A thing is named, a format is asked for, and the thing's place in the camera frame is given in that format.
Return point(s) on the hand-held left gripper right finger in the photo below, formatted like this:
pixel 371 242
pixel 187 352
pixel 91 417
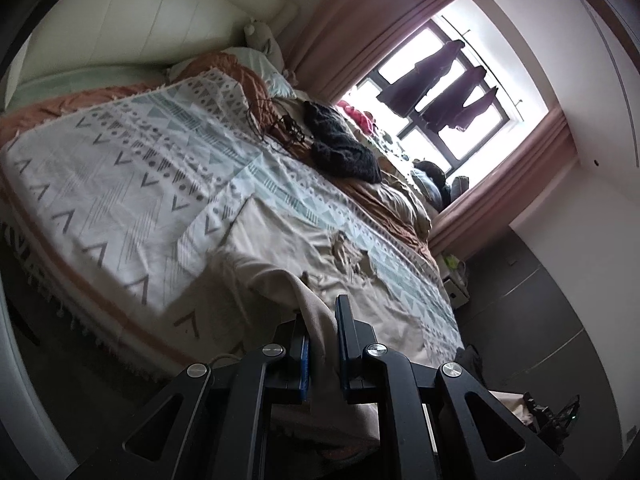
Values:
pixel 342 350

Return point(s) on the black knitted sweater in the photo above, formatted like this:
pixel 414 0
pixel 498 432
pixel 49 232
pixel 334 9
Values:
pixel 345 152

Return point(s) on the black clothes rail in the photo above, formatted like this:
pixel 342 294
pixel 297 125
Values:
pixel 452 26

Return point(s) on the dark clothes heap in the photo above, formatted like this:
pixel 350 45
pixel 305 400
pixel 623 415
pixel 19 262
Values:
pixel 432 175

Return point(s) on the cream padded headboard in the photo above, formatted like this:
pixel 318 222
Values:
pixel 150 15

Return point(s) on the green bed sheet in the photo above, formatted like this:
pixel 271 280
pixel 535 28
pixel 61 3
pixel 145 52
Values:
pixel 90 82

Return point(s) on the white patterned blanket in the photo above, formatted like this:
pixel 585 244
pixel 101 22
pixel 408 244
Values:
pixel 125 170

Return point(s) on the large dark hanging garment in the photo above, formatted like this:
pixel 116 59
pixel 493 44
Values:
pixel 420 80

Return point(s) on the green white bag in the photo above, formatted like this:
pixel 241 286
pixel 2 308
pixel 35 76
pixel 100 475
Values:
pixel 454 262

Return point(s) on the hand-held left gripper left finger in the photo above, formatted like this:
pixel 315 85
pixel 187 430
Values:
pixel 304 360

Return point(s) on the grey cushion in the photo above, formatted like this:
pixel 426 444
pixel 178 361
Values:
pixel 459 187

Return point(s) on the beige jacket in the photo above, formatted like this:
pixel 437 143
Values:
pixel 300 255

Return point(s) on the white side furniture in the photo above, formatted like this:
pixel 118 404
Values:
pixel 25 410

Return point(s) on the small dark hanging garment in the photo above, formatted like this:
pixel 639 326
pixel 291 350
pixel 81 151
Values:
pixel 477 110

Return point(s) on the light green pillow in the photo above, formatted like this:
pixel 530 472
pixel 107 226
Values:
pixel 255 60

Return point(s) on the beige plush toy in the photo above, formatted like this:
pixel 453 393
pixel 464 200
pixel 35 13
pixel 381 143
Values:
pixel 260 37

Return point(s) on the black framed window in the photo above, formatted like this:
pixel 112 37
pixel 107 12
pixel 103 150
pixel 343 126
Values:
pixel 435 42

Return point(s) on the orange-brown duvet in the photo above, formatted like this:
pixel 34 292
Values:
pixel 215 65

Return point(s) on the white nightstand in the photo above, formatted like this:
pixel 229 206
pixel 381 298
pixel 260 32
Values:
pixel 457 290

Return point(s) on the pink clothes heap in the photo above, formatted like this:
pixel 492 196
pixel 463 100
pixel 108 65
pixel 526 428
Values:
pixel 357 116

